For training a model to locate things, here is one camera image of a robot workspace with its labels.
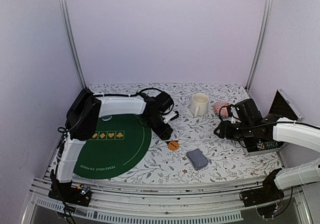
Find white ceramic mug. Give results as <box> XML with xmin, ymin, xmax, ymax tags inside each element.
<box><xmin>189</xmin><ymin>93</ymin><xmax>209</xmax><ymax>117</ymax></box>

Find right aluminium frame post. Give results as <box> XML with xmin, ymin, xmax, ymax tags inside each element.
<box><xmin>245</xmin><ymin>0</ymin><xmax>273</xmax><ymax>92</ymax></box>

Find left aluminium frame post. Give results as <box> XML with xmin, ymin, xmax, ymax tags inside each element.
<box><xmin>59</xmin><ymin>0</ymin><xmax>87</xmax><ymax>89</ymax></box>

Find clear dealer button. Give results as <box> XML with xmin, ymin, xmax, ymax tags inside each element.
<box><xmin>101</xmin><ymin>116</ymin><xmax>112</xmax><ymax>122</ymax></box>

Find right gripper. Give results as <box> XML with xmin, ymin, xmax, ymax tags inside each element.
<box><xmin>214</xmin><ymin>120</ymin><xmax>254</xmax><ymax>142</ymax></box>

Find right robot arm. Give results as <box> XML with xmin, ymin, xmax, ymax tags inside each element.
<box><xmin>213</xmin><ymin>98</ymin><xmax>320</xmax><ymax>207</ymax></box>

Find poker chips in case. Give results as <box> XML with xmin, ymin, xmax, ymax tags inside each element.
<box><xmin>256</xmin><ymin>139</ymin><xmax>279</xmax><ymax>151</ymax></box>

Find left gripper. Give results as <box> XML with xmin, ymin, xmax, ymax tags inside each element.
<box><xmin>146</xmin><ymin>113</ymin><xmax>174</xmax><ymax>141</ymax></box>

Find green poker mat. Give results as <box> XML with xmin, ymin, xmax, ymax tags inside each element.
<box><xmin>73</xmin><ymin>114</ymin><xmax>152</xmax><ymax>180</ymax></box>

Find black red triangular chip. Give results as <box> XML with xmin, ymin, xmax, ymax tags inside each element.
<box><xmin>165</xmin><ymin>139</ymin><xmax>179</xmax><ymax>144</ymax></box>

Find aluminium frame post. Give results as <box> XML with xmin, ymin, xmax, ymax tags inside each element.
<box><xmin>245</xmin><ymin>0</ymin><xmax>273</xmax><ymax>92</ymax></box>
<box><xmin>59</xmin><ymin>0</ymin><xmax>87</xmax><ymax>89</ymax></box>

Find blue playing card deck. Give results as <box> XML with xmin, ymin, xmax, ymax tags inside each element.
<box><xmin>186</xmin><ymin>148</ymin><xmax>209</xmax><ymax>171</ymax></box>

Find floral tablecloth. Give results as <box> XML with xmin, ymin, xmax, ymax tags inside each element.
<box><xmin>51</xmin><ymin>82</ymin><xmax>282</xmax><ymax>185</ymax></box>

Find front aluminium rail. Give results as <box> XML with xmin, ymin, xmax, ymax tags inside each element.
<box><xmin>21</xmin><ymin>177</ymin><xmax>314</xmax><ymax>224</ymax></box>

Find orange big blind button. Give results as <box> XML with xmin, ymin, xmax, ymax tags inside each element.
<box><xmin>167</xmin><ymin>141</ymin><xmax>179</xmax><ymax>151</ymax></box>

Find red patterned bowl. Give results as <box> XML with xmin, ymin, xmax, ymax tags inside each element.
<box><xmin>213</xmin><ymin>101</ymin><xmax>232</xmax><ymax>118</ymax></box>

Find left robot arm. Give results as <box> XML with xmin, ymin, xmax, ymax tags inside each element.
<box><xmin>48</xmin><ymin>88</ymin><xmax>179</xmax><ymax>207</ymax></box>

